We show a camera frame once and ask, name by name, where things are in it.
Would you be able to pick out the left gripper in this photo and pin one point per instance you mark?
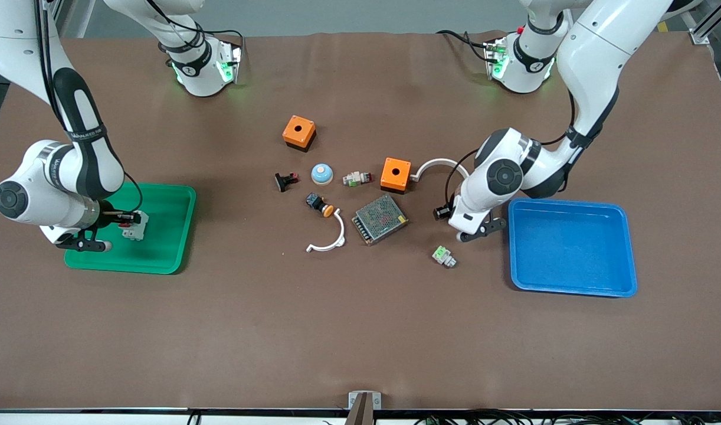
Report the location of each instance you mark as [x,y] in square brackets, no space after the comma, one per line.
[442,212]

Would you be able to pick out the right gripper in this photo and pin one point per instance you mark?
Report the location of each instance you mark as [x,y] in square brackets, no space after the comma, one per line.
[108,219]

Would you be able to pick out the small black capacitor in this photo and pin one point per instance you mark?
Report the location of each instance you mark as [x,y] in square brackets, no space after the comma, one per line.
[439,213]

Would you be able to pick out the white red circuit breaker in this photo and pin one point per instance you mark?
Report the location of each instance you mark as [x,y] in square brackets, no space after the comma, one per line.
[137,232]

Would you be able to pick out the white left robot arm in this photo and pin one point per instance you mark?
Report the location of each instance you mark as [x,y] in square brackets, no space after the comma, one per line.
[596,59]

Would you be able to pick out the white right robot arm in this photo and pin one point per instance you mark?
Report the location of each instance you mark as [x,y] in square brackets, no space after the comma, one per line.
[18,35]

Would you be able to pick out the large white semicircular clamp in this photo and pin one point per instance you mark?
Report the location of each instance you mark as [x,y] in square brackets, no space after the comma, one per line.
[437,161]

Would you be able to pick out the green white push button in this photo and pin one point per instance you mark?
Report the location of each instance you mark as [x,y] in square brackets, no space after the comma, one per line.
[443,256]

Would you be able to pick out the green plastic tray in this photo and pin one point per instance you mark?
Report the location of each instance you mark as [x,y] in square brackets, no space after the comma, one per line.
[160,248]

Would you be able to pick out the orange black button box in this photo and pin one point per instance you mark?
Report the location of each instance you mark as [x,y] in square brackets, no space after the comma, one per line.
[395,172]
[298,130]

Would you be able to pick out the metal mesh power supply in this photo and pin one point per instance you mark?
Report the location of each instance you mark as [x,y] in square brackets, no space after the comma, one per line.
[380,219]

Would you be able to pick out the red green indicator lamp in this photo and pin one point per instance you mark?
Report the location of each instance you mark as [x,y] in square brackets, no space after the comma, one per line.
[356,178]

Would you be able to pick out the small white semicircular clamp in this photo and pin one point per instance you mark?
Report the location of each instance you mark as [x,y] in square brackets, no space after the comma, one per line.
[340,230]

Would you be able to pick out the orange mushroom push button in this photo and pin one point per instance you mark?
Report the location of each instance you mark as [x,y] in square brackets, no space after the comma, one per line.
[318,203]

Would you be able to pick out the blue dome button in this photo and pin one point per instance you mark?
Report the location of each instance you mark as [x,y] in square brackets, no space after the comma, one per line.
[322,173]

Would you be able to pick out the blue plastic tray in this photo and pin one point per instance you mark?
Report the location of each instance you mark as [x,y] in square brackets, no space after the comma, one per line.
[573,254]

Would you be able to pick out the left base connector box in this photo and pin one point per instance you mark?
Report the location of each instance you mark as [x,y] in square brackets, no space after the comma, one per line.
[495,59]

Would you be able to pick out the base connector box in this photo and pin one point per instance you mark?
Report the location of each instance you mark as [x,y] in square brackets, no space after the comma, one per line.
[230,65]
[495,59]

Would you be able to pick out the right base connector box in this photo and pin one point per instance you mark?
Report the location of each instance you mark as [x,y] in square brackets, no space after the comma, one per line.
[230,65]

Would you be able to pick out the black red switch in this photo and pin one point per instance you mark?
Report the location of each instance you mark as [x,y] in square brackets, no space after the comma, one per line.
[285,182]

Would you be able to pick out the grey metal bracket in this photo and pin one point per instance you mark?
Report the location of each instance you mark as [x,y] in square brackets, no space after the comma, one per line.
[377,400]

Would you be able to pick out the aluminium frame profile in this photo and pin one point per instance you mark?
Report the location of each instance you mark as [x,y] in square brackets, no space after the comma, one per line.
[56,7]
[705,26]

